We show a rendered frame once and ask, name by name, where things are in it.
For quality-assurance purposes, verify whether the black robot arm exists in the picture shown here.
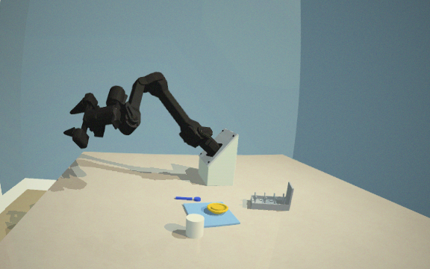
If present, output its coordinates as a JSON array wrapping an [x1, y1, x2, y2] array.
[[90, 72, 222, 157]]

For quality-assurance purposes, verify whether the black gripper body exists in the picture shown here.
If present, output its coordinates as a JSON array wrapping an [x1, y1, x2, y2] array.
[[72, 93, 103, 149]]

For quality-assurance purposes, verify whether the yellow plate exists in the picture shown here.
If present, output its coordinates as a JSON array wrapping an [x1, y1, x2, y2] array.
[[208, 203, 228, 214]]

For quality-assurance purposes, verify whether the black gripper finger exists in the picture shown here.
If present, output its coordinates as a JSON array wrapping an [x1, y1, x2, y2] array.
[[70, 98, 86, 114], [63, 127, 75, 137]]

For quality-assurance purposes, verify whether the light blue square mat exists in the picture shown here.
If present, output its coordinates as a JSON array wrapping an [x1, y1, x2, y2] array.
[[184, 202, 240, 228]]

